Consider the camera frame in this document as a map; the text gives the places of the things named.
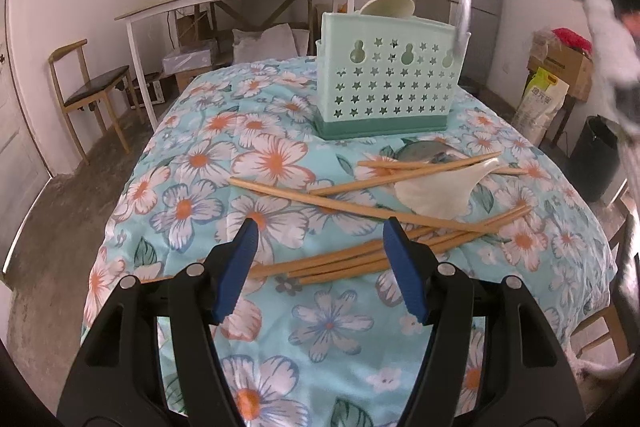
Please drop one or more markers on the bunch of wooden chopsticks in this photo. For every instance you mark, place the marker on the bunch of wooden chopsticks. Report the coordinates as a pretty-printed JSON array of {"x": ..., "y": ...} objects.
[{"x": 325, "y": 202}]

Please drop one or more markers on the white sack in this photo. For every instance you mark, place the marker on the white sack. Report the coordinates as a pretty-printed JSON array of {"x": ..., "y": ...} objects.
[{"x": 262, "y": 42}]

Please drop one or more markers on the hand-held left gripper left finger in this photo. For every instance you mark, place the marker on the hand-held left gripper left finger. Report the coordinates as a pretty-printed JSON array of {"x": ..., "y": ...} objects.
[{"x": 237, "y": 267}]

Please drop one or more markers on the black trash bin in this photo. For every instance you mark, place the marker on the black trash bin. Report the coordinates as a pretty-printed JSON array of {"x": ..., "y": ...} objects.
[{"x": 595, "y": 157}]

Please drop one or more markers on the small white oven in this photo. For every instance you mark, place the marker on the small white oven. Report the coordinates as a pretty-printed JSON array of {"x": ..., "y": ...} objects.
[{"x": 145, "y": 92}]

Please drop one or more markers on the open cardboard box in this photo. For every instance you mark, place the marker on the open cardboard box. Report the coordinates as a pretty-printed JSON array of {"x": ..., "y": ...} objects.
[{"x": 562, "y": 67}]

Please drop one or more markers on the floral blue blanket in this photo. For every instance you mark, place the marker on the floral blue blanket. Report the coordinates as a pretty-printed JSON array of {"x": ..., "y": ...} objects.
[{"x": 225, "y": 147}]

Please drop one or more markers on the person's right forearm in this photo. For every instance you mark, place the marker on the person's right forearm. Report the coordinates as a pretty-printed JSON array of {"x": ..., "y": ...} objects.
[{"x": 612, "y": 52}]

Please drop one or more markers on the wooden chair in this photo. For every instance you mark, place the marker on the wooden chair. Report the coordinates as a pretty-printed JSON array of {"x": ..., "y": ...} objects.
[{"x": 92, "y": 89}]

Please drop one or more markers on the white door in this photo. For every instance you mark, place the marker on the white door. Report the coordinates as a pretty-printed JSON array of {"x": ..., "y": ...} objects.
[{"x": 20, "y": 132}]

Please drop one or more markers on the yellow green rice bag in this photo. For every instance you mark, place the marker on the yellow green rice bag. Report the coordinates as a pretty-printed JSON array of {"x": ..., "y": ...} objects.
[{"x": 540, "y": 107}]

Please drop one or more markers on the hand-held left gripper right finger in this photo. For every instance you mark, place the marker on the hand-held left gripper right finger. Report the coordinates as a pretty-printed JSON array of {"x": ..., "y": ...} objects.
[{"x": 407, "y": 267}]

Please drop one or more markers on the pale green bowl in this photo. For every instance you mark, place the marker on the pale green bowl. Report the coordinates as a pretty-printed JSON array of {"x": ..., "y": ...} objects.
[{"x": 387, "y": 4}]

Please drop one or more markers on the green plastic utensil holder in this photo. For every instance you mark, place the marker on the green plastic utensil holder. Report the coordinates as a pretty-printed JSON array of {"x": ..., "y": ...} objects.
[{"x": 390, "y": 92}]

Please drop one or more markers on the white rice paddle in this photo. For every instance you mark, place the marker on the white rice paddle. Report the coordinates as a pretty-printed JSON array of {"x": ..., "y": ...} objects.
[{"x": 440, "y": 194}]

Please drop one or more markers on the red plastic bag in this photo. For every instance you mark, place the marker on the red plastic bag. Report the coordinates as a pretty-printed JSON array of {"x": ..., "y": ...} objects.
[{"x": 570, "y": 38}]

